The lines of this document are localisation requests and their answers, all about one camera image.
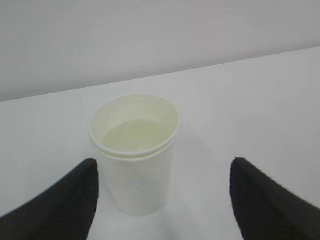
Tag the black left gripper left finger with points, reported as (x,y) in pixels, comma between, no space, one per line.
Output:
(65,211)

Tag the white paper cup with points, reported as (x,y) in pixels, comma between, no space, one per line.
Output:
(134,136)

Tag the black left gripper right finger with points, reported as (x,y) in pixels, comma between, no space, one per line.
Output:
(264,210)

